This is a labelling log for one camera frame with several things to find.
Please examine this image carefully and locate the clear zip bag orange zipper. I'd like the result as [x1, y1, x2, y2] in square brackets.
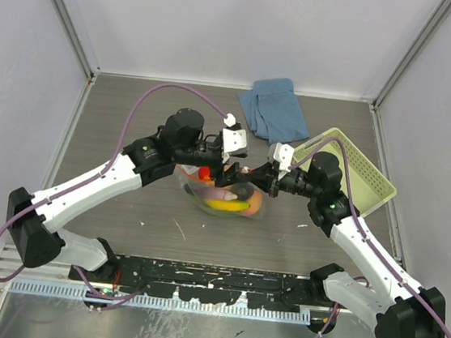
[175, 165, 266, 220]

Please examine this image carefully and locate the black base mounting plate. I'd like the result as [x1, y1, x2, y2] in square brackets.
[83, 255, 334, 313]

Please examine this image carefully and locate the orange peach fruit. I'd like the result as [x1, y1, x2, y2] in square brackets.
[242, 190, 262, 217]

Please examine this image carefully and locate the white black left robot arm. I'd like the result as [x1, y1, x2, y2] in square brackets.
[7, 108, 247, 282]

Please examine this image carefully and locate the blue folded cloth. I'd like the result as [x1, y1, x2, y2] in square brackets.
[237, 78, 310, 145]

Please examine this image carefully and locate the pale green plastic basket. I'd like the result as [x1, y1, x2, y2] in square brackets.
[292, 127, 398, 217]

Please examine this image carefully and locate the yellow banana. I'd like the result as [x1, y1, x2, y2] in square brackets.
[204, 199, 250, 212]

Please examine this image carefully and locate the red tomato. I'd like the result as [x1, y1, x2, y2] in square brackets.
[198, 166, 212, 182]

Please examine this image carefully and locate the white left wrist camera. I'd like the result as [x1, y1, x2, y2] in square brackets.
[221, 113, 249, 163]

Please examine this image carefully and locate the dark purple fruit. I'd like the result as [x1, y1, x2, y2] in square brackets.
[229, 182, 254, 201]

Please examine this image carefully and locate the green leafy vegetable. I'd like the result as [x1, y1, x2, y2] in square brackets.
[183, 184, 241, 218]

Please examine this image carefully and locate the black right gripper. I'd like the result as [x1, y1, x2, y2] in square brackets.
[243, 158, 322, 203]

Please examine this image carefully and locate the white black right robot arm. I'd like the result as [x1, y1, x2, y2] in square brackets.
[248, 143, 446, 338]

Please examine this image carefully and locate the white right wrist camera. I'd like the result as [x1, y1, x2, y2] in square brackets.
[267, 143, 295, 172]

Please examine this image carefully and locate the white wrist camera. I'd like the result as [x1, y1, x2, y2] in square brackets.
[221, 113, 249, 163]
[267, 143, 295, 172]

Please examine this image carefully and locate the dark brown food item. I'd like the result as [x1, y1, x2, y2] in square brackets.
[193, 186, 237, 200]

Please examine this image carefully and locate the grey slotted cable duct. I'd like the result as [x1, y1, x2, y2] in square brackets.
[8, 278, 311, 326]

